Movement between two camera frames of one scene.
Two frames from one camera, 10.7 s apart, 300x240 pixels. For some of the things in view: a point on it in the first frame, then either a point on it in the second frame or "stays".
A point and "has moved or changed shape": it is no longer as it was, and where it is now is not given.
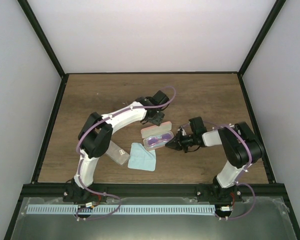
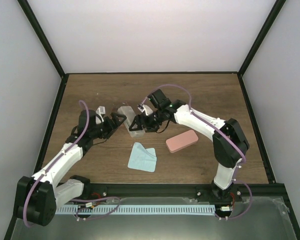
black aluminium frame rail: (138, 191) stays
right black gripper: (176, 143) → (139, 119)
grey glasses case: (116, 153) → (129, 112)
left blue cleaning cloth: (140, 158) stays
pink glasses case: (157, 136) has moved or changed shape
